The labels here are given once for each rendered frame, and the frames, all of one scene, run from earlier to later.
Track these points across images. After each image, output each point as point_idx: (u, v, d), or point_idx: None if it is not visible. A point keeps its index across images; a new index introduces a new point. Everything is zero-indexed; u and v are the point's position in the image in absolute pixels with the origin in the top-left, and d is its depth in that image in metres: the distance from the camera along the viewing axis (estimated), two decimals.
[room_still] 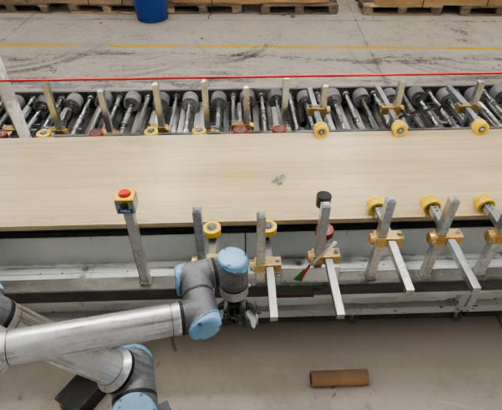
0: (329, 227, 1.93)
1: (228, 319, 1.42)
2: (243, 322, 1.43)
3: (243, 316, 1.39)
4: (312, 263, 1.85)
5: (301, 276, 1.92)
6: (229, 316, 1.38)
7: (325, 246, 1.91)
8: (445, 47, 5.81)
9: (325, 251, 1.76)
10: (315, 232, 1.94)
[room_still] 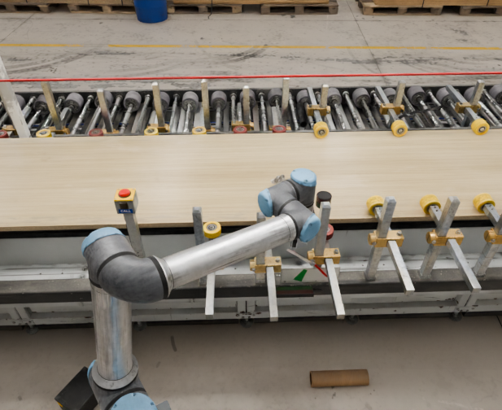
0: (329, 227, 1.93)
1: None
2: None
3: None
4: (311, 263, 1.85)
5: (323, 274, 1.92)
6: None
7: (325, 246, 1.91)
8: (445, 47, 5.81)
9: (297, 255, 1.77)
10: None
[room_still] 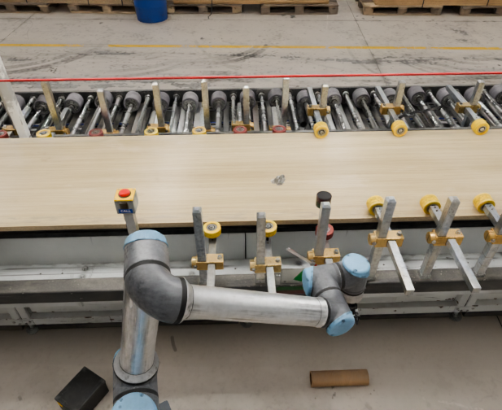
0: (329, 227, 1.93)
1: None
2: (355, 321, 1.56)
3: (358, 315, 1.52)
4: (311, 263, 1.85)
5: None
6: None
7: (325, 246, 1.91)
8: (445, 47, 5.81)
9: (297, 255, 1.77)
10: (315, 232, 1.94)
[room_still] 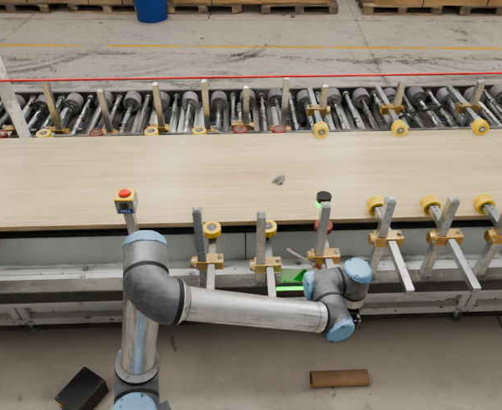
0: (329, 223, 1.95)
1: None
2: (356, 326, 1.54)
3: (360, 320, 1.50)
4: (311, 263, 1.85)
5: None
6: None
7: None
8: (445, 47, 5.81)
9: (297, 255, 1.77)
10: (314, 228, 1.96)
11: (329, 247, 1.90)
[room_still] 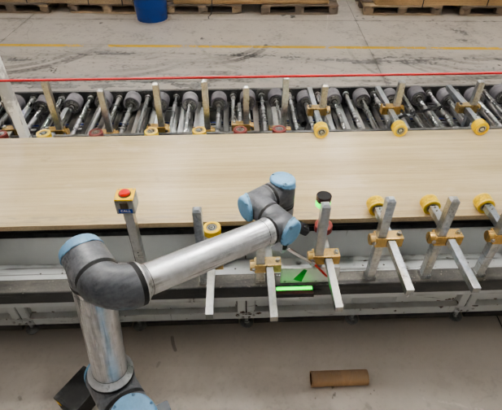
0: (329, 223, 1.95)
1: None
2: None
3: None
4: (311, 263, 1.85)
5: (323, 274, 1.92)
6: None
7: None
8: (445, 47, 5.81)
9: (297, 255, 1.77)
10: (314, 228, 1.96)
11: (329, 247, 1.90)
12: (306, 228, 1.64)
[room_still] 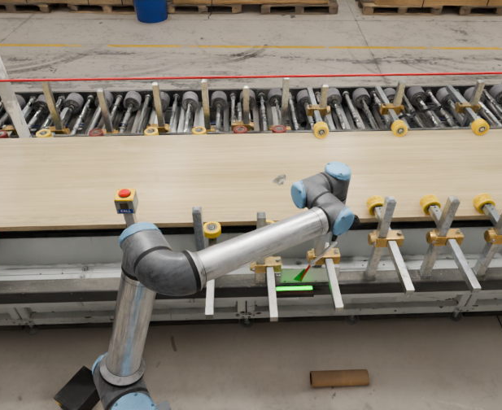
0: None
1: None
2: None
3: None
4: (312, 263, 1.85)
5: (302, 276, 1.92)
6: None
7: None
8: (445, 47, 5.81)
9: (325, 251, 1.76)
10: None
11: None
12: (356, 219, 1.63)
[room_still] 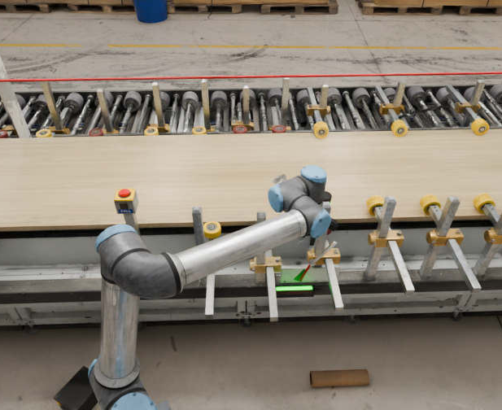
0: None
1: None
2: None
3: None
4: (312, 263, 1.85)
5: (302, 276, 1.92)
6: None
7: None
8: (445, 47, 5.81)
9: (325, 251, 1.76)
10: None
11: None
12: (334, 223, 1.64)
